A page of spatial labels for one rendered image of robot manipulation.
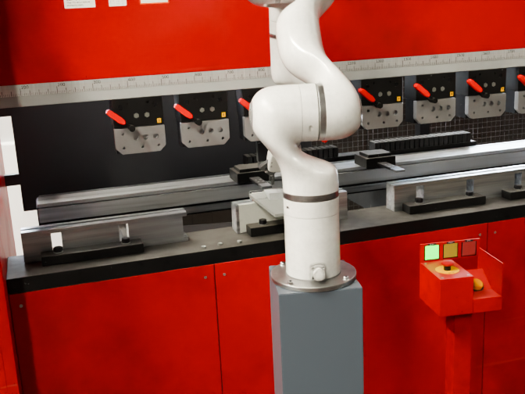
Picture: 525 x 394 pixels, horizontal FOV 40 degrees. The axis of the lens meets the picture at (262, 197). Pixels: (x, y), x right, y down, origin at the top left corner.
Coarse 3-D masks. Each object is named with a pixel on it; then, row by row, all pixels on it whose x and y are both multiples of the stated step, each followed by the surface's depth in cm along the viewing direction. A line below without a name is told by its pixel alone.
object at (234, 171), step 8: (232, 168) 261; (240, 168) 255; (248, 168) 255; (256, 168) 255; (232, 176) 260; (240, 176) 253; (248, 176) 254; (256, 176) 255; (264, 176) 256; (256, 184) 246; (264, 184) 243
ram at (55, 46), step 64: (0, 0) 197; (128, 0) 207; (192, 0) 212; (384, 0) 231; (448, 0) 237; (512, 0) 245; (0, 64) 200; (64, 64) 205; (128, 64) 211; (192, 64) 217; (256, 64) 223; (448, 64) 243; (512, 64) 250
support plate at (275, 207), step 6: (264, 192) 234; (252, 198) 230; (258, 198) 228; (264, 198) 228; (264, 204) 221; (270, 204) 220; (276, 204) 220; (282, 204) 220; (270, 210) 214; (276, 210) 213; (282, 210) 213; (276, 216) 210; (282, 216) 211
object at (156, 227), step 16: (176, 208) 232; (48, 224) 221; (64, 224) 221; (80, 224) 219; (96, 224) 220; (112, 224) 221; (128, 224) 223; (144, 224) 224; (160, 224) 226; (176, 224) 228; (32, 240) 215; (48, 240) 217; (64, 240) 218; (80, 240) 219; (96, 240) 221; (112, 240) 222; (144, 240) 226; (160, 240) 227; (176, 240) 229; (32, 256) 216
